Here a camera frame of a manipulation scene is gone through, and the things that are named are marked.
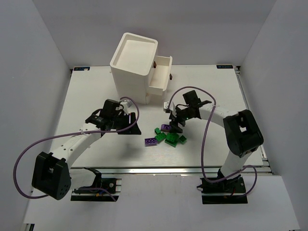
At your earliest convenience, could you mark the purple 2x2 lego brick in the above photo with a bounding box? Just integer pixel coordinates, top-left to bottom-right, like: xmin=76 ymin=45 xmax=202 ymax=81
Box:
xmin=160 ymin=124 xmax=171 ymax=132

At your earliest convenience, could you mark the purple 2x3 lego brick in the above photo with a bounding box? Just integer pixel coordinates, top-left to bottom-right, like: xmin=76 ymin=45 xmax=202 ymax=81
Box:
xmin=144 ymin=137 xmax=158 ymax=147

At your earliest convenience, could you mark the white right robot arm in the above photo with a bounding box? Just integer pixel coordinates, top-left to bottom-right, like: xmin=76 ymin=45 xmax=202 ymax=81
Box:
xmin=163 ymin=87 xmax=264 ymax=183

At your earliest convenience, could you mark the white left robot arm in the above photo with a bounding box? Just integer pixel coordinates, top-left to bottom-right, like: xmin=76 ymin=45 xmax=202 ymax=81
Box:
xmin=32 ymin=97 xmax=141 ymax=200

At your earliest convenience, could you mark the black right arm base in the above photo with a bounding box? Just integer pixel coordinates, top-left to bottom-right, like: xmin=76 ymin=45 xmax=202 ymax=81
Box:
xmin=196 ymin=175 xmax=248 ymax=205

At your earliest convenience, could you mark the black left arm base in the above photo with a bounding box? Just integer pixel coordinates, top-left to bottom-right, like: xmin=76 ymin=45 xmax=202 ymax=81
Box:
xmin=70 ymin=167 xmax=122 ymax=202

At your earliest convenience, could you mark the green 2x2 lego stacked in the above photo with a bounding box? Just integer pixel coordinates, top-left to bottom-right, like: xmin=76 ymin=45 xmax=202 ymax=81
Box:
xmin=166 ymin=133 xmax=179 ymax=142

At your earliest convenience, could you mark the green 2x2 lego rightmost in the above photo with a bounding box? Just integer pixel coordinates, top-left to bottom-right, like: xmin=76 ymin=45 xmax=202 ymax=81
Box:
xmin=178 ymin=135 xmax=187 ymax=144

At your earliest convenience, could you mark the green 2x2 lego brick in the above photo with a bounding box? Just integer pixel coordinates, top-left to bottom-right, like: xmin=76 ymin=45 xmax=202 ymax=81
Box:
xmin=155 ymin=132 xmax=167 ymax=143

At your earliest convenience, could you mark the green 2x3 lego plate brick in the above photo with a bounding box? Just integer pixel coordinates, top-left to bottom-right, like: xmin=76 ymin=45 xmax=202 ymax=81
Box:
xmin=165 ymin=140 xmax=178 ymax=147

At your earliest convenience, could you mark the small green lego brick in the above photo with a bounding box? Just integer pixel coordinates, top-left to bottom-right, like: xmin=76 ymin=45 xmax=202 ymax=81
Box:
xmin=154 ymin=128 xmax=161 ymax=135

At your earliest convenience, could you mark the white drawer cabinet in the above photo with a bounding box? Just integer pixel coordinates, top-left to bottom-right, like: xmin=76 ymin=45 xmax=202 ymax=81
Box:
xmin=110 ymin=32 xmax=158 ymax=104

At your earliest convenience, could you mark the blue label sticker right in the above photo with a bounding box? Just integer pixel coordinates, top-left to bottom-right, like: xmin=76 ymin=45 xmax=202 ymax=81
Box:
xmin=216 ymin=64 xmax=233 ymax=69

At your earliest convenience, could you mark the blue label sticker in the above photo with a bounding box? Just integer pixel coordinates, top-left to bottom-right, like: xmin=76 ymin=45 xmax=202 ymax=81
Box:
xmin=216 ymin=64 xmax=233 ymax=69
xmin=73 ymin=66 xmax=90 ymax=71

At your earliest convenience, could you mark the blue label sticker left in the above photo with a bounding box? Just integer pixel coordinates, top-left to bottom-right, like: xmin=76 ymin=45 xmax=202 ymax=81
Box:
xmin=73 ymin=66 xmax=90 ymax=71

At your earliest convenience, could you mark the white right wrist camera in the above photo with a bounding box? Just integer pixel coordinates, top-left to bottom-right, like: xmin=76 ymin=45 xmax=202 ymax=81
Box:
xmin=163 ymin=101 xmax=174 ymax=114

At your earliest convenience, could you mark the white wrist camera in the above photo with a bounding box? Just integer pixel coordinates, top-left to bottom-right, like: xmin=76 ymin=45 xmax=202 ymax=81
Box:
xmin=120 ymin=100 xmax=133 ymax=108
xmin=163 ymin=101 xmax=174 ymax=114

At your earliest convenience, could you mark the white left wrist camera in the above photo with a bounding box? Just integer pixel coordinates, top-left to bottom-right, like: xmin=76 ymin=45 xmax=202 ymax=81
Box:
xmin=120 ymin=100 xmax=133 ymax=108

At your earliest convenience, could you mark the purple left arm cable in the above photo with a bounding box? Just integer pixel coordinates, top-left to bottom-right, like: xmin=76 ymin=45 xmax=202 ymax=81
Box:
xmin=13 ymin=96 xmax=141 ymax=202

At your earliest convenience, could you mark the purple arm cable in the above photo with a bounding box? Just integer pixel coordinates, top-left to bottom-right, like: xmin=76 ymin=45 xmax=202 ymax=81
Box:
xmin=168 ymin=86 xmax=258 ymax=198
xmin=13 ymin=96 xmax=141 ymax=202

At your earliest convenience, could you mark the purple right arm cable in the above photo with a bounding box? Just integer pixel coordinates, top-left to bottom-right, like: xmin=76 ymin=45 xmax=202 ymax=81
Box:
xmin=168 ymin=86 xmax=258 ymax=198

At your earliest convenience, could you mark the aluminium front rail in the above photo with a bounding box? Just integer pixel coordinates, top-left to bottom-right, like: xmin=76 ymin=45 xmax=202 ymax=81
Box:
xmin=69 ymin=166 xmax=272 ymax=175

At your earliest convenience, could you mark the aluminium rail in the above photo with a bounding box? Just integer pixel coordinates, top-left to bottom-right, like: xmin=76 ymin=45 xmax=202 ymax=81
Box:
xmin=69 ymin=166 xmax=272 ymax=175
xmin=234 ymin=66 xmax=272 ymax=172

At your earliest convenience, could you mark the aluminium right rail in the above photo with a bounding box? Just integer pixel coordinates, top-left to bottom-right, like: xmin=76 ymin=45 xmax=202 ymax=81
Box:
xmin=234 ymin=66 xmax=272 ymax=172

